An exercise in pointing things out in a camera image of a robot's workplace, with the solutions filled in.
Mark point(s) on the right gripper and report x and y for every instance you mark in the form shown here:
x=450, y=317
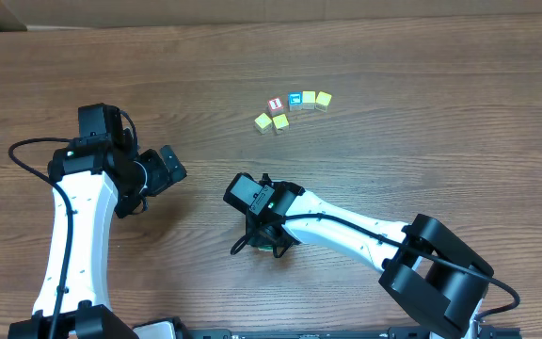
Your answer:
x=257, y=234

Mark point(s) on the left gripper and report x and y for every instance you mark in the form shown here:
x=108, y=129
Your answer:
x=161, y=176

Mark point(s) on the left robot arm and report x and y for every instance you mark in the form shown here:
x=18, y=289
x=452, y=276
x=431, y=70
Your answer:
x=97, y=176

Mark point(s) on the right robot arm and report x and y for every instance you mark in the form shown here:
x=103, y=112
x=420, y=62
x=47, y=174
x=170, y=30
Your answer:
x=437, y=279

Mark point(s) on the yellow U block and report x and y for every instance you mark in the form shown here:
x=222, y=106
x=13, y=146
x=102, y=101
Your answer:
x=263, y=123

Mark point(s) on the yellow K block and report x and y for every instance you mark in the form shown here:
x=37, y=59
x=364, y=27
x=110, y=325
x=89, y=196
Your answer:
x=281, y=123

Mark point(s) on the red I block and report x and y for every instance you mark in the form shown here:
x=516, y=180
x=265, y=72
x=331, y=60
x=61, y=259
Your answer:
x=275, y=106

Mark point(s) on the blue L block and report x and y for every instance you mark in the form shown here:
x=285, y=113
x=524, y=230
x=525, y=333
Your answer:
x=295, y=101

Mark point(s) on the yellow block upper middle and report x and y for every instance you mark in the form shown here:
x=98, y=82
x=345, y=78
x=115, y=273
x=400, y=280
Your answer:
x=308, y=99

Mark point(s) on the yellow block upper right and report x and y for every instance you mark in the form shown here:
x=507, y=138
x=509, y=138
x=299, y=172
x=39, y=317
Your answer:
x=322, y=101

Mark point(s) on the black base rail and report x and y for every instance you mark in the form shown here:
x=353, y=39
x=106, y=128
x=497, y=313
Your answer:
x=308, y=334

